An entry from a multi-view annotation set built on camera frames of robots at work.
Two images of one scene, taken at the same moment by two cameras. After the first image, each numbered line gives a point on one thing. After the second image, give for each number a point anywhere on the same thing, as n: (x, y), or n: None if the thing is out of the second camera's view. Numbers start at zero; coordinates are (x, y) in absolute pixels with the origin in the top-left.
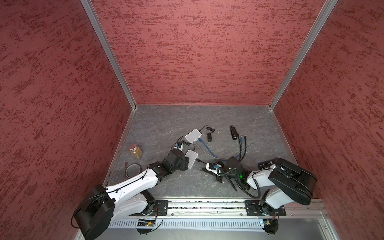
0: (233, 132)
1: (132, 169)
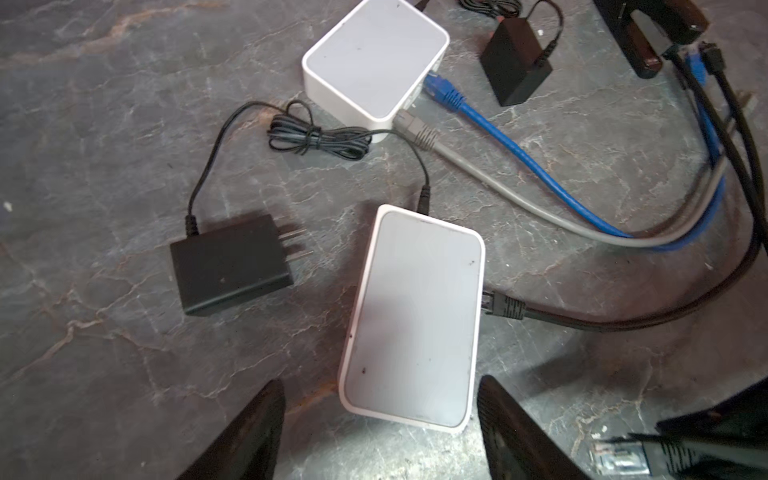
0: (645, 29)
1: None
